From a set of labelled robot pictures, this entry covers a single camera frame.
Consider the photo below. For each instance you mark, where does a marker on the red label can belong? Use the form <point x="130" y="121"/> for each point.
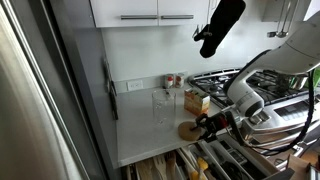
<point x="169" y="81"/>

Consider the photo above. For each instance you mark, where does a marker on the clear glass jug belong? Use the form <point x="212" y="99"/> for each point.
<point x="164" y="107"/>

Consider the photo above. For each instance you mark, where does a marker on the brown cork lid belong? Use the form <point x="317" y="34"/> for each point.
<point x="189" y="131"/>

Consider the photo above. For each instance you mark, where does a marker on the open utensil drawer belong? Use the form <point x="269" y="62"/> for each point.
<point x="226" y="160"/>

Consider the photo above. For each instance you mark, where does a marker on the white wall outlet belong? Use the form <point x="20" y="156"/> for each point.
<point x="134" y="85"/>

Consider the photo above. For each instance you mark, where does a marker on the yellow handled utensil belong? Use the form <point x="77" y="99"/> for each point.
<point x="199" y="173"/>

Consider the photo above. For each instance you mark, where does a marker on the white label can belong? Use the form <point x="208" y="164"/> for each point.
<point x="179" y="80"/>

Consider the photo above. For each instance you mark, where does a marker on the hanging metal ladle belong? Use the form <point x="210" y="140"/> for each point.
<point x="284" y="22"/>

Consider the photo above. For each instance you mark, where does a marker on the wooden fork utensil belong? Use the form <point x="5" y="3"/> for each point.
<point x="160" y="164"/>

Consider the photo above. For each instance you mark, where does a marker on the gas stove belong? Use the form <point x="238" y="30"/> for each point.
<point x="283" y="116"/>

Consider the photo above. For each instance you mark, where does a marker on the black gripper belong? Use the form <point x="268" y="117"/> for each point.
<point x="214" y="124"/>

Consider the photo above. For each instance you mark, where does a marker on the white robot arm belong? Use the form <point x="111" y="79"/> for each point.
<point x="296" y="57"/>

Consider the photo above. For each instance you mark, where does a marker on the orange tea box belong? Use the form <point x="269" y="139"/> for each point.
<point x="196" y="101"/>

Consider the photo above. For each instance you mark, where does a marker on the stainless steel refrigerator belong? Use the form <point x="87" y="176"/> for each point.
<point x="45" y="99"/>

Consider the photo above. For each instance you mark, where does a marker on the white upper cabinet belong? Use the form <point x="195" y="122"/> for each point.
<point x="134" y="13"/>

